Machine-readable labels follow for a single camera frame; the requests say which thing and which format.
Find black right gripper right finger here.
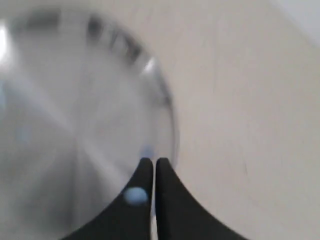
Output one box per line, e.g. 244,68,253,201
155,158,245,240

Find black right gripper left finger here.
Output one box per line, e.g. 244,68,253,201
64,158,153,240

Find round stainless steel plate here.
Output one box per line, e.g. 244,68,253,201
0,6,179,240

